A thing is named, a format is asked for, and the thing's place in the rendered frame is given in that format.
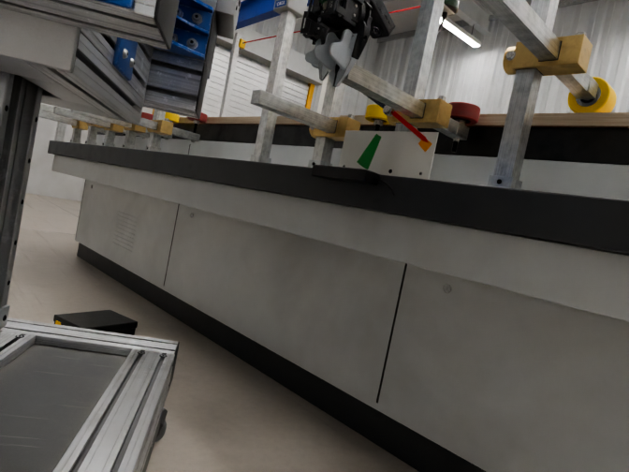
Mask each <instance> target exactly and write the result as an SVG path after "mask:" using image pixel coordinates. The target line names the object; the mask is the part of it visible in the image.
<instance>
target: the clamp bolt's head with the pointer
mask: <svg viewBox="0 0 629 472"><path fill-rule="evenodd" d="M390 109H391V107H389V106H387V105H386V106H385V107H384V113H388V112H390ZM391 116H394V117H395V118H397V119H398V120H399V121H400V122H401V123H402V124H404V125H405V126H406V127H407V128H408V129H409V130H411V131H412V132H413V133H414V134H415V135H416V136H418V137H419V138H420V139H421V140H422V141H425V142H427V143H429V142H428V140H427V138H426V137H425V136H424V135H423V134H421V133H420V132H419V131H418V130H417V129H416V128H414V127H413V126H412V125H411V124H409V123H408V122H407V121H406V120H405V119H404V118H402V117H401V116H400V114H399V113H397V112H396V110H395V111H394V112H393V114H391V115H390V117H391Z"/></svg>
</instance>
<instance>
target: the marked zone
mask: <svg viewBox="0 0 629 472"><path fill-rule="evenodd" d="M381 138H382V137H380V136H379V135H377V134H376V135H375V136H374V137H373V139H372V141H371V142H370V144H369V145H368V147H367V148H366V149H365V151H364V152H363V154H362V155H361V157H360V158H359V160H358V161H357V162H358V163H359V164H360V165H361V166H362V167H363V168H365V169H366V170H368V169H369V167H370V165H371V162H372V160H373V156H374V154H375V151H376V149H377V146H378V144H379V141H380V140H381Z"/></svg>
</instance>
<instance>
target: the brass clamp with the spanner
mask: <svg viewBox="0 0 629 472"><path fill-rule="evenodd" d="M419 100H420V101H422V102H423V103H425V109H424V113H423V117H422V118H411V117H409V116H407V115H405V114H403V113H401V112H399V111H396V112H397V113H399V114H400V116H401V117H402V118H404V119H405V120H406V121H407V122H408V123H409V124H411V125H414V126H416V127H417V128H448V124H449V120H450V115H451V111H452V105H450V104H449V103H447V102H445V101H444V100H443V99H441V98H435V99H419ZM387 118H388V122H389V123H390V124H391V125H396V124H401V122H400V121H399V120H398V119H397V118H395V117H394V116H391V117H390V116H387Z"/></svg>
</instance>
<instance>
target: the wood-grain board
mask: <svg viewBox="0 0 629 472"><path fill-rule="evenodd" d="M506 115H507V113H490V114H479V118H478V122H477V124H475V125H465V126H490V127H504V126H505V118H506ZM260 117H261V116H244V117H207V122H206V123H205V124H203V123H199V124H200V125H259V122H260ZM354 119H355V120H356V121H359V122H360V125H374V124H373V122H370V121H368V120H366V119H365V115H355V117H354ZM193 122H194V121H191V120H189V119H187V117H180V119H179V123H173V124H193V125H194V123H193ZM276 124H277V125H305V124H303V123H300V122H297V121H295V120H292V119H289V118H287V117H284V116H277V120H276ZM531 127H588V128H629V112H571V113H534V117H533V121H532V125H531Z"/></svg>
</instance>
